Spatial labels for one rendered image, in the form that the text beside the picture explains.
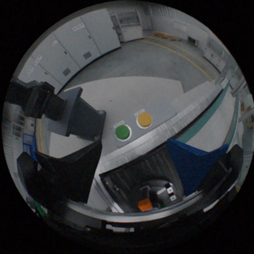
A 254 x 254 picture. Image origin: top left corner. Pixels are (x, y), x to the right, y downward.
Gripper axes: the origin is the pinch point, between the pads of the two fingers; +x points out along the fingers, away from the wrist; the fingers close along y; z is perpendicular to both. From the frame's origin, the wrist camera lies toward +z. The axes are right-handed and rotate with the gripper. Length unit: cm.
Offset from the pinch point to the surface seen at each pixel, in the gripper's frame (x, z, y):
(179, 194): 2.2, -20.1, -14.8
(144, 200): 0.0, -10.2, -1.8
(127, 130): 16.1, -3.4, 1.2
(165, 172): 8.2, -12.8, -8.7
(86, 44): 184, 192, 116
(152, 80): 39.3, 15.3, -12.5
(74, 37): 135, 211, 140
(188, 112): 16.9, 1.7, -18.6
